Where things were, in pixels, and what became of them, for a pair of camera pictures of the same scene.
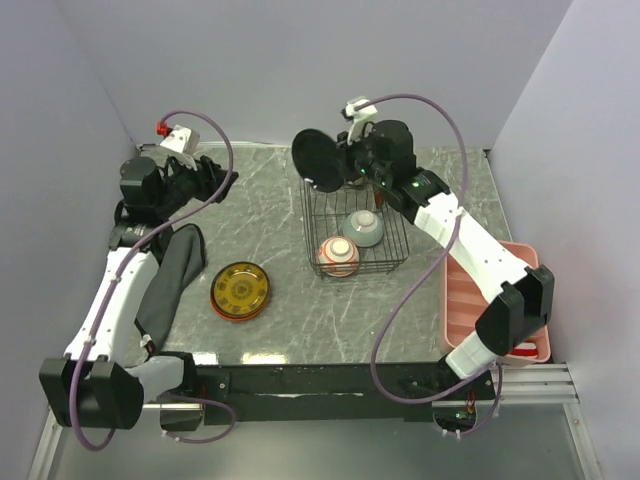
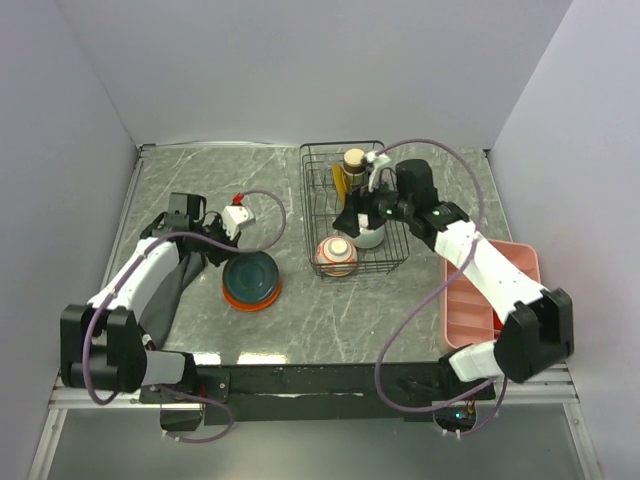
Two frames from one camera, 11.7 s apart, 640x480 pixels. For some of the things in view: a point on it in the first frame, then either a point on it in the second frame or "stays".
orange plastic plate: [236, 317] to [252, 306]
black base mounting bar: [333, 393] stays
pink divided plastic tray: [463, 303] stays
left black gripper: [207, 174] to [217, 222]
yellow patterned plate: [240, 289] to [341, 181]
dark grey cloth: [183, 257] stays
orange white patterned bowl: [338, 257] stays
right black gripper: [365, 139] to [356, 202]
